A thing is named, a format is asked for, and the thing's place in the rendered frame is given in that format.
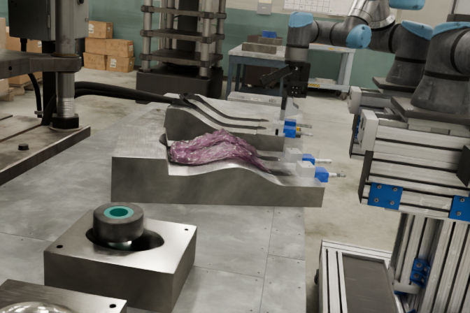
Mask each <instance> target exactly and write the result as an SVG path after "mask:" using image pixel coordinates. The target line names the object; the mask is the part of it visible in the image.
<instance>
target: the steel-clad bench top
mask: <svg viewBox="0 0 470 313"><path fill-rule="evenodd" d="M210 100H211V101H213V102H214V103H216V104H218V105H219V106H220V107H221V108H224V109H225V110H227V111H229V112H232V113H237V114H244V115H261V116H262V115H267V116H273V117H274V115H275V113H280V109H281V108H280V107H274V106H268V105H257V104H252V103H242V102H235V101H225V100H220V99H210ZM169 105H170V104H168V103H155V102H151V103H149V104H147V105H145V106H143V107H142V108H140V109H138V110H136V111H134V112H133V113H131V114H129V115H127V116H126V117H123V118H122V119H120V120H118V121H116V122H115V123H113V124H111V125H109V126H107V127H106V128H104V129H102V130H100V131H98V132H96V133H95V134H93V135H91V136H90V137H88V138H86V139H84V140H82V141H80V142H79V143H77V144H75V145H73V146H72V147H70V148H68V149H66V150H64V151H63V152H60V153H59V154H57V155H55V156H54V157H52V158H50V159H48V160H47V161H44V162H43V163H41V164H39V165H37V166H35V167H34V168H32V169H30V170H28V171H27V172H25V173H23V174H21V175H19V176H17V177H16V178H14V179H12V180H11V181H9V182H7V183H5V184H3V185H1V186H0V286H1V285H2V284H3V283H4V282H5V281H6V280H7V279H14V280H17V281H22V282H29V283H33V284H40V285H44V262H43V251H44V250H45V249H47V248H48V247H49V246H50V245H51V244H52V243H53V242H54V241H55V240H56V239H57V238H58V237H59V236H61V235H62V234H63V233H64V232H65V231H66V230H67V229H69V228H70V227H71V226H72V225H73V224H74V223H75V222H77V221H78V220H79V219H80V218H81V217H82V216H83V215H84V214H85V213H86V212H87V211H88V210H90V209H91V210H95V209H97V208H98V207H99V206H101V205H103V204H106V203H112V202H111V166H112V155H113V151H114V149H115V146H116V143H117V141H118V137H119V135H120V132H121V129H122V125H128V124H129V123H130V122H133V121H134V120H135V119H137V118H139V117H140V116H142V115H144V114H146V113H147V112H149V111H150V110H152V109H157V108H161V110H166V109H167V108H168V106H169ZM133 204H135V205H138V206H139V207H141V208H142V209H143V211H144V217H143V218H147V219H155V220H160V221H168V222H173V223H177V224H185V225H190V226H197V241H196V249H195V258H194V263H193V265H192V268H191V270H190V273H189V275H188V276H187V279H186V281H185V284H184V286H183V288H182V291H181V292H180V295H179V297H178V299H177V302H176V304H175V306H174V309H173V311H172V313H306V263H305V223H304V207H279V206H275V207H274V206H251V205H197V204H169V203H133ZM273 211H274V212H273ZM272 220H273V223H272ZM271 225H272V227H271ZM270 235H271V237H270ZM269 240H270V242H269ZM268 250H269V253H268ZM267 255H268V258H267ZM266 260H267V262H266ZM265 270H266V272H265ZM264 275H265V277H264ZM263 285H264V288H263ZM262 289H263V293H262ZM261 299H262V302H261ZM260 304H261V307H260ZM259 309H260V312H259Z"/></svg>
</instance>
